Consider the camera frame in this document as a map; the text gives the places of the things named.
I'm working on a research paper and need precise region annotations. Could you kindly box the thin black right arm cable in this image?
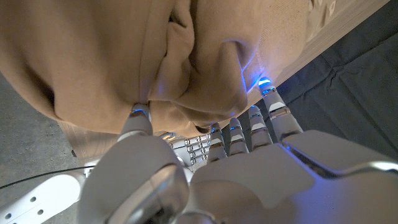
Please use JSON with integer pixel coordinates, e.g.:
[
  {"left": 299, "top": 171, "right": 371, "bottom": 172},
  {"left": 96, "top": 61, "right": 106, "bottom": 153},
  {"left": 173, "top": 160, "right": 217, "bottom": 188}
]
[{"left": 0, "top": 166, "right": 96, "bottom": 190}]

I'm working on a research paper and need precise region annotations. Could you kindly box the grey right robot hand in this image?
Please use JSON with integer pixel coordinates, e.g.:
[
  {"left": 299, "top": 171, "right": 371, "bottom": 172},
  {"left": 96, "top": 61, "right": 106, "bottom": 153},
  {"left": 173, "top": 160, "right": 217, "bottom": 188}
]
[{"left": 160, "top": 132, "right": 212, "bottom": 172}]

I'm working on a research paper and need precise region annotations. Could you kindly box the brown jacket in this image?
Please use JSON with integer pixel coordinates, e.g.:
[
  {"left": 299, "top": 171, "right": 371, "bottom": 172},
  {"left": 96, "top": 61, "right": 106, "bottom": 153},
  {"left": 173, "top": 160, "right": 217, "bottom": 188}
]
[{"left": 0, "top": 0, "right": 340, "bottom": 138}]

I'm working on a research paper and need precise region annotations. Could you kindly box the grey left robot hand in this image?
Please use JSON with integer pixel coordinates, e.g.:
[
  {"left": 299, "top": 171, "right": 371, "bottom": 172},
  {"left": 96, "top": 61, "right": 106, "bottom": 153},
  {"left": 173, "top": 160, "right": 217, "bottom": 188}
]
[{"left": 77, "top": 77, "right": 398, "bottom": 224}]

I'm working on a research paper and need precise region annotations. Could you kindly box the black backdrop curtain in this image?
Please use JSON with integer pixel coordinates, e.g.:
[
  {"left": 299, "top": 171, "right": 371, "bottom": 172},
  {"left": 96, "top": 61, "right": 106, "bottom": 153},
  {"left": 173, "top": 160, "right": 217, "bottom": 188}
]
[{"left": 223, "top": 0, "right": 398, "bottom": 161}]

